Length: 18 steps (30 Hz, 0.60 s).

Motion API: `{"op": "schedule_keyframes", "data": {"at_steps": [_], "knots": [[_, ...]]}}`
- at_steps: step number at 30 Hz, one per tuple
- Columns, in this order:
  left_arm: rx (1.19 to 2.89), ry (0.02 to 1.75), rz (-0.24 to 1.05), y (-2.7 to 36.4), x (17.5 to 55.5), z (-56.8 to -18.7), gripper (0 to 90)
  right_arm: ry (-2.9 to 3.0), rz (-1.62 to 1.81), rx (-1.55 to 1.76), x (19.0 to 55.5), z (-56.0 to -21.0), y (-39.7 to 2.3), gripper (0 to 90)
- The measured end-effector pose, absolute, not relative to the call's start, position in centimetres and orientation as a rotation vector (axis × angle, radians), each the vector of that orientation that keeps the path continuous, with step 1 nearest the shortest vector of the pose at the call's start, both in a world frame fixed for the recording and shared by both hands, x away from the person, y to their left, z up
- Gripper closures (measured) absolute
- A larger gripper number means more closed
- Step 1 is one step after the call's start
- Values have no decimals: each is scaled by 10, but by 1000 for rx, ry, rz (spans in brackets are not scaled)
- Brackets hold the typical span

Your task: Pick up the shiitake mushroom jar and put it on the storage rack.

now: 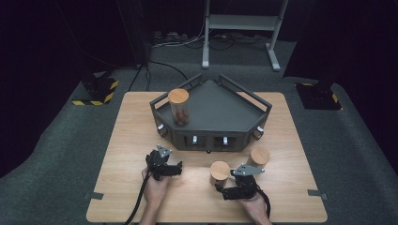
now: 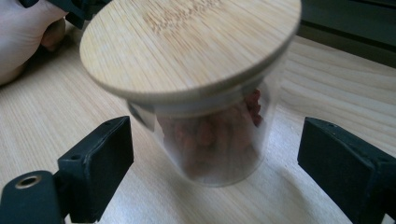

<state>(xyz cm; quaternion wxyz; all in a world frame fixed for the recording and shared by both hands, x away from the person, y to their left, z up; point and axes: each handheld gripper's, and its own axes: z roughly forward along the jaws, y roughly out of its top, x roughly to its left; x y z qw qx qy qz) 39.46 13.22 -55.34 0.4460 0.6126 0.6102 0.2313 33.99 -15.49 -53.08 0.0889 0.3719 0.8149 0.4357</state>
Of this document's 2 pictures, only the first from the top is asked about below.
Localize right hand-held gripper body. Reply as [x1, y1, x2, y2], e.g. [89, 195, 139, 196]
[232, 163, 266, 200]

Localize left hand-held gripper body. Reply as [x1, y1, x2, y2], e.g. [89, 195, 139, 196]
[145, 143, 173, 181]

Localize short glass jar wooden lid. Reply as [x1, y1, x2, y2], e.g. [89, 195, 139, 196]
[209, 160, 232, 188]

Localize medium glass jar wooden lid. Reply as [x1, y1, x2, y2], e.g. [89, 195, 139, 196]
[246, 146, 271, 171]

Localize tall glass jar wooden lid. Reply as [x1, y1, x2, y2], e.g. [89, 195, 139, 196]
[167, 88, 191, 128]

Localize dark grey corner shelf rack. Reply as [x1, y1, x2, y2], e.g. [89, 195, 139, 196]
[149, 73, 273, 154]

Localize person's right hand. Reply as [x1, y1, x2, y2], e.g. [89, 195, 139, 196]
[237, 191, 270, 219]

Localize person's left hand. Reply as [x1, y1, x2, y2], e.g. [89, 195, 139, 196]
[141, 167, 172, 204]

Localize grey tape strip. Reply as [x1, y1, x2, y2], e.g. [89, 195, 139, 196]
[307, 188, 329, 202]
[84, 190, 105, 201]

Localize black base yellow striped edge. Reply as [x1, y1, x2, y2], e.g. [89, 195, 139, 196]
[295, 82, 343, 111]
[71, 72, 120, 107]

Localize black power strip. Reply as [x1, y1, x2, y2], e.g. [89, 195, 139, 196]
[152, 30, 190, 45]

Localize white metal stand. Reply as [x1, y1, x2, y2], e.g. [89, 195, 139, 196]
[201, 0, 289, 72]

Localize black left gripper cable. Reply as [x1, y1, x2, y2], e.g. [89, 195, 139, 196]
[123, 172, 152, 225]

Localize black floor cable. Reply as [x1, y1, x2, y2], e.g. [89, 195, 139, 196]
[147, 59, 190, 83]

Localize white floor cable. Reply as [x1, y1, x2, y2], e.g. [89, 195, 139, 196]
[152, 29, 208, 50]

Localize tangled black floor cables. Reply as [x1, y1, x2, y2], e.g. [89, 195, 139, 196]
[208, 32, 270, 52]

